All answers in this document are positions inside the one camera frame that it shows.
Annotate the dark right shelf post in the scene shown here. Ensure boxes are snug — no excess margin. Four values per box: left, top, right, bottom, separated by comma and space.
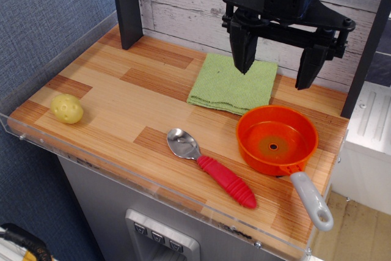
340, 0, 390, 119

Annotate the silver dispenser button panel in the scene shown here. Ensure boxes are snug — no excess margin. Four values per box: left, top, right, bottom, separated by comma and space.
125, 208, 201, 260

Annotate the green towel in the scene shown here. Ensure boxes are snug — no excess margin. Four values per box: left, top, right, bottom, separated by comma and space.
187, 53, 278, 115

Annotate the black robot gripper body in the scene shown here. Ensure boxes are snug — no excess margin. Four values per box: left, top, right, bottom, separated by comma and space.
222, 0, 356, 59

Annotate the dark shelf post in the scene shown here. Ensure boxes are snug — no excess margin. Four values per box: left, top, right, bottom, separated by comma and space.
115, 0, 143, 50
340, 0, 390, 119

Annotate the orange toy pot grey handle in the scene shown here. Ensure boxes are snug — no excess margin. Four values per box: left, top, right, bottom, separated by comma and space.
236, 105, 334, 232

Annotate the white toy sink unit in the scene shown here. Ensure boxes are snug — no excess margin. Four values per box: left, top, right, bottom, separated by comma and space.
331, 82, 390, 215

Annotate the clear acrylic table guard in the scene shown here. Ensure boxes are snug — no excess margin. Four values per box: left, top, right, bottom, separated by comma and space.
6, 28, 347, 260

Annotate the grey toy fridge cabinet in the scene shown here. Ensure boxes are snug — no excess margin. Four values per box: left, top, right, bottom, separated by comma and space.
59, 158, 280, 260

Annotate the dark left shelf post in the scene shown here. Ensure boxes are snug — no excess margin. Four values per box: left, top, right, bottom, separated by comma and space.
115, 0, 143, 50

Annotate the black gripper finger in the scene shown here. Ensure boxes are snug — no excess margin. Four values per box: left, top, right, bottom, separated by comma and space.
230, 20, 258, 75
295, 45, 327, 90

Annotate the black and yellow floor object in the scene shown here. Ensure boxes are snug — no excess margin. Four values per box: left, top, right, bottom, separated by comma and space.
1, 223, 55, 260

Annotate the metal spoon red handle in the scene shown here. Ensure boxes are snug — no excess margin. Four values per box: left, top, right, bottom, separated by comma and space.
167, 128, 257, 209

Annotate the yellow toy potato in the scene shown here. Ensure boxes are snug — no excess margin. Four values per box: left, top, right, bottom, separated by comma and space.
50, 94, 84, 124

